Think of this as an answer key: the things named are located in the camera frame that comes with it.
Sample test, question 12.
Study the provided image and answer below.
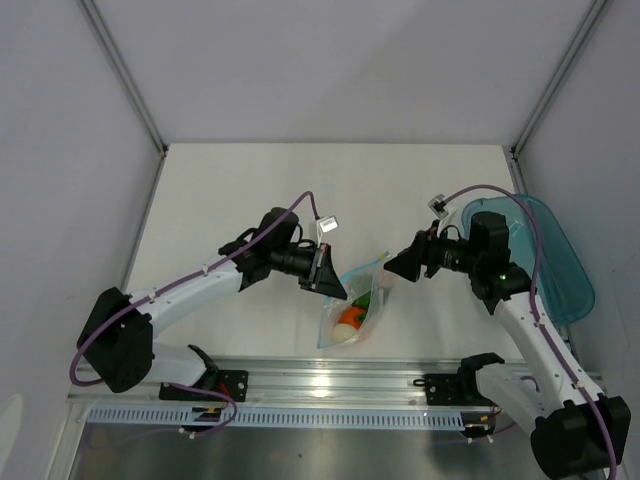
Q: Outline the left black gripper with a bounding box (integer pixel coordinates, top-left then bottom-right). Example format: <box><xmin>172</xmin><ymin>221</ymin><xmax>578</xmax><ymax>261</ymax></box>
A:
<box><xmin>270</xmin><ymin>242</ymin><xmax>347</xmax><ymax>300</ymax></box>

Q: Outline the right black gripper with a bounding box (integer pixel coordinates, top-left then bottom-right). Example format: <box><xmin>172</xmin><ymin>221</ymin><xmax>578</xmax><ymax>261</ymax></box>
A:
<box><xmin>383</xmin><ymin>220</ymin><xmax>482</xmax><ymax>283</ymax></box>

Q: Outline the green toy bell pepper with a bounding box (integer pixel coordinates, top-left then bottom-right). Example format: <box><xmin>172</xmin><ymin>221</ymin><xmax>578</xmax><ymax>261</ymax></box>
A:
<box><xmin>351</xmin><ymin>291</ymin><xmax>372</xmax><ymax>310</ymax></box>

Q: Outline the clear zip top bag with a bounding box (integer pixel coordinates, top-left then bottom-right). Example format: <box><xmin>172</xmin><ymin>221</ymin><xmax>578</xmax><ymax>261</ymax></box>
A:
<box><xmin>317</xmin><ymin>251</ymin><xmax>397</xmax><ymax>349</ymax></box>

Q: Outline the orange toy pumpkin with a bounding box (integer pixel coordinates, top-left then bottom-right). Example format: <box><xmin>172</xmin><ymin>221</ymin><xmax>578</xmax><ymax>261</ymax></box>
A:
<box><xmin>338</xmin><ymin>306</ymin><xmax>367</xmax><ymax>330</ymax></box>

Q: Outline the white toy egg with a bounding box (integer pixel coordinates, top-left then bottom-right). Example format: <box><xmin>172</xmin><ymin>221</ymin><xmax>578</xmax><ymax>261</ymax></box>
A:
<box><xmin>331</xmin><ymin>323</ymin><xmax>358</xmax><ymax>344</ymax></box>

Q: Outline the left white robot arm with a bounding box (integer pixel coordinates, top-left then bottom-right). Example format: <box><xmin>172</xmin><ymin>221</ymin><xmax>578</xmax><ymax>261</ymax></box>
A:
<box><xmin>72</xmin><ymin>207</ymin><xmax>347</xmax><ymax>400</ymax></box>

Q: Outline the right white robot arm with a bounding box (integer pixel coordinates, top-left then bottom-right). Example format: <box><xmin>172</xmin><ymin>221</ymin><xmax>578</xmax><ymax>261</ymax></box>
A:
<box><xmin>384</xmin><ymin>211</ymin><xmax>631</xmax><ymax>479</ymax></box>

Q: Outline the teal plastic tray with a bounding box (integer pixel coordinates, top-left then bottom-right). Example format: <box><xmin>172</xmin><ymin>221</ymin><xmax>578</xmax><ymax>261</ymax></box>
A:
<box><xmin>461</xmin><ymin>194</ymin><xmax>595</xmax><ymax>327</ymax></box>

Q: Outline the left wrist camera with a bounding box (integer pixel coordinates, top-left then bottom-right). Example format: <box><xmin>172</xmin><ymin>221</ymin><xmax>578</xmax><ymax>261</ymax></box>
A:
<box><xmin>315</xmin><ymin>215</ymin><xmax>339</xmax><ymax>244</ymax></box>

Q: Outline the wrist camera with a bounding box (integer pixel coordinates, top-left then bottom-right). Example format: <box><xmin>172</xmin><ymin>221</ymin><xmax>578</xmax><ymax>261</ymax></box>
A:
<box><xmin>315</xmin><ymin>215</ymin><xmax>339</xmax><ymax>244</ymax></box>
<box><xmin>428</xmin><ymin>194</ymin><xmax>458</xmax><ymax>234</ymax></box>

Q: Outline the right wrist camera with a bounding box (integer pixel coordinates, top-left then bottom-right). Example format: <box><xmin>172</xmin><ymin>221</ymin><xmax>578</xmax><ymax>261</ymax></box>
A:
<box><xmin>428</xmin><ymin>194</ymin><xmax>458</xmax><ymax>234</ymax></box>

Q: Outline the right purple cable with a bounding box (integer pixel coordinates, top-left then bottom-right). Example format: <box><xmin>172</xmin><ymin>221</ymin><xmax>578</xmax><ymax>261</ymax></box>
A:
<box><xmin>439</xmin><ymin>183</ymin><xmax>621</xmax><ymax>480</ymax></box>

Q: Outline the purple cable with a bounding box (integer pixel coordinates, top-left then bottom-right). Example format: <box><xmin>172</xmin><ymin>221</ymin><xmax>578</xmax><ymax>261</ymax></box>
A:
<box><xmin>439</xmin><ymin>183</ymin><xmax>621</xmax><ymax>480</ymax></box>
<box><xmin>68</xmin><ymin>191</ymin><xmax>321</xmax><ymax>442</ymax></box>

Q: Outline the aluminium mounting rail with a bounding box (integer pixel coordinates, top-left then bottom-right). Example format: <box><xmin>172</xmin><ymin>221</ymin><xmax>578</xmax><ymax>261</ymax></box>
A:
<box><xmin>67</xmin><ymin>349</ymin><xmax>461</xmax><ymax>410</ymax></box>

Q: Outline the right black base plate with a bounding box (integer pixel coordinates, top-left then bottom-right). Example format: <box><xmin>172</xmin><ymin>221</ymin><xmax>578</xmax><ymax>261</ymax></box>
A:
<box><xmin>412</xmin><ymin>373</ymin><xmax>493</xmax><ymax>407</ymax></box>

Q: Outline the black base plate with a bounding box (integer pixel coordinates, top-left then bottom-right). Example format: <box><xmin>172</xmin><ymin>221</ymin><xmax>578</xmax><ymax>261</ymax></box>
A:
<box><xmin>159</xmin><ymin>370</ymin><xmax>249</xmax><ymax>402</ymax></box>
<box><xmin>412</xmin><ymin>373</ymin><xmax>493</xmax><ymax>407</ymax></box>

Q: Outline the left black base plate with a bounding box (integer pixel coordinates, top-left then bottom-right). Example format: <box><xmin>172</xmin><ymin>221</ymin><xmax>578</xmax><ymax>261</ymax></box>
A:
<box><xmin>159</xmin><ymin>370</ymin><xmax>249</xmax><ymax>402</ymax></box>

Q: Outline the right aluminium frame post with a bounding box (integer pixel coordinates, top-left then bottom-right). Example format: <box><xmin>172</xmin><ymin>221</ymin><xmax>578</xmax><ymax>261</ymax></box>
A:
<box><xmin>509</xmin><ymin>0</ymin><xmax>614</xmax><ymax>154</ymax></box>

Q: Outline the aluminium frame post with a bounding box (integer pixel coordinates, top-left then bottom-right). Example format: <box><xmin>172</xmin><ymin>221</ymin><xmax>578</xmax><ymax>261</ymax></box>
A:
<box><xmin>77</xmin><ymin>0</ymin><xmax>167</xmax><ymax>154</ymax></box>
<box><xmin>509</xmin><ymin>0</ymin><xmax>614</xmax><ymax>154</ymax></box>

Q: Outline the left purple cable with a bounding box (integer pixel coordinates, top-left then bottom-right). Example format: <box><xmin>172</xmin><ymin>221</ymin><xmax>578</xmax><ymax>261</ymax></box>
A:
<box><xmin>68</xmin><ymin>191</ymin><xmax>321</xmax><ymax>442</ymax></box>

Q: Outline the white slotted cable duct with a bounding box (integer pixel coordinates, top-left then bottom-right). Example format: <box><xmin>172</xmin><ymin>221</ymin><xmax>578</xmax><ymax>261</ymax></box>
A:
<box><xmin>87</xmin><ymin>405</ymin><xmax>465</xmax><ymax>431</ymax></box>

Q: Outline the left aluminium frame post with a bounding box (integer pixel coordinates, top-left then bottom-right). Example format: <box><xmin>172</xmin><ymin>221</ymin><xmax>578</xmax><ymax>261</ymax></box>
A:
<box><xmin>77</xmin><ymin>0</ymin><xmax>167</xmax><ymax>154</ymax></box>

